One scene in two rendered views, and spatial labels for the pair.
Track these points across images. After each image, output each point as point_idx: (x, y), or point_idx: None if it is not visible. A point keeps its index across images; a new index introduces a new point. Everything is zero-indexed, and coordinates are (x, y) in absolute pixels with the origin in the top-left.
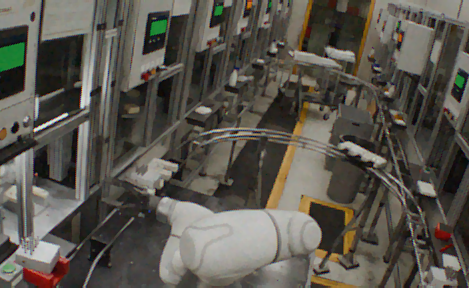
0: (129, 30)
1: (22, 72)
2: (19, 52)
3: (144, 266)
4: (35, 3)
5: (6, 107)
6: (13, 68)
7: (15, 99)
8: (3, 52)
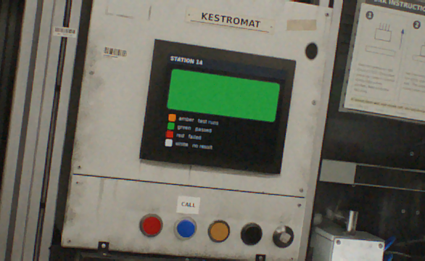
0: None
1: (271, 135)
2: (266, 97)
3: None
4: (318, 29)
5: (236, 189)
6: (249, 120)
7: (260, 183)
8: (228, 85)
